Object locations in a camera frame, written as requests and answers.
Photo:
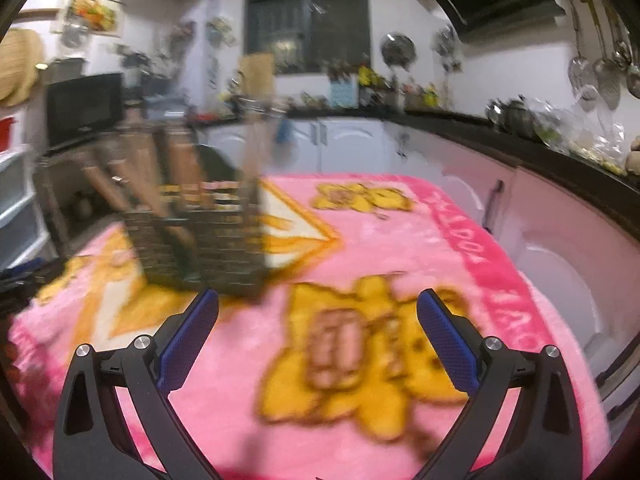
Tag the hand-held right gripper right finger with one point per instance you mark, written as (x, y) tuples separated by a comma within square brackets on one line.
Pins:
[(447, 347)]

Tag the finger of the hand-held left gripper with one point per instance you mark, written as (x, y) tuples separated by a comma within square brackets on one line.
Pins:
[(17, 295), (25, 270)]

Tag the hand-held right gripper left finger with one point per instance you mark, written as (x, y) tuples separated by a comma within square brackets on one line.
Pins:
[(187, 345)]

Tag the dark green plastic utensil holder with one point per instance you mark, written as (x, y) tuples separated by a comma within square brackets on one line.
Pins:
[(225, 260)]

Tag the bunch of wooden chopsticks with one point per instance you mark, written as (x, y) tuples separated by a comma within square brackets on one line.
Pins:
[(175, 160)]

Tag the row of hanging metal utensils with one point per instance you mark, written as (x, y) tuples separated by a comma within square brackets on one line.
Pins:
[(607, 75)]

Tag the plastic drawer unit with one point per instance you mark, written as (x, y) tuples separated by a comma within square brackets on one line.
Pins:
[(22, 205)]

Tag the pink printed blanket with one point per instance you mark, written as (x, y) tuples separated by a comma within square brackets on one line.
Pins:
[(240, 385)]

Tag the red plastic basin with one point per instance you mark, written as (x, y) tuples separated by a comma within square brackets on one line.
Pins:
[(6, 135)]

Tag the white kitchen cabinets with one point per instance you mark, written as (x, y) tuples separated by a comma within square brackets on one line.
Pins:
[(550, 240)]

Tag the black microwave oven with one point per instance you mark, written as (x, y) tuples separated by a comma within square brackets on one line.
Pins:
[(85, 110)]

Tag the round bamboo board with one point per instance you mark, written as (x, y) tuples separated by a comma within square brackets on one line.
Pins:
[(17, 67)]

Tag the grey pot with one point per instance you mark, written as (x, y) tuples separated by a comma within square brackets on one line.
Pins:
[(66, 70)]

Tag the black kitchen countertop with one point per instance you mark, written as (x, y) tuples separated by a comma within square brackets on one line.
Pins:
[(550, 160)]

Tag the blue plastic bucket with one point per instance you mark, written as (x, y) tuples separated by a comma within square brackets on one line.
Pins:
[(286, 130)]

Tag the large steel kettle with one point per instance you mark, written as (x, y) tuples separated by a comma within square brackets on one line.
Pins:
[(520, 119)]

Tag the small steel kettle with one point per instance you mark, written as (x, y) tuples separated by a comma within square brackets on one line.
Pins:
[(496, 112)]

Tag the clear plastic food bags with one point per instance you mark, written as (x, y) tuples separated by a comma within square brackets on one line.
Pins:
[(580, 135)]

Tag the wooden rolling pin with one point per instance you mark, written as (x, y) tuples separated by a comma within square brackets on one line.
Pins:
[(35, 14)]

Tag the brown lumpy root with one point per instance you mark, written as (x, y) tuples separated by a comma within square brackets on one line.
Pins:
[(635, 157)]

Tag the blue knife block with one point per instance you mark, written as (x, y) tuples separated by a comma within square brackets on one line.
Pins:
[(344, 94)]

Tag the wooden cutting board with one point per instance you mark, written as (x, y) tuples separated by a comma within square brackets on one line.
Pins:
[(257, 72)]

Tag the hanging small kitchen tools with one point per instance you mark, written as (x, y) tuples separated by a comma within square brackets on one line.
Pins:
[(446, 47)]

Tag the metal pot lid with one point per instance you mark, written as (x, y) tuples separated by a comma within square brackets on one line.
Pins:
[(398, 50)]

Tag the dark kitchen window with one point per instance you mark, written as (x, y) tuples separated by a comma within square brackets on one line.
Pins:
[(307, 15)]

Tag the fruit wall poster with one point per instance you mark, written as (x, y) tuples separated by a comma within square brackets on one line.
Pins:
[(91, 14)]

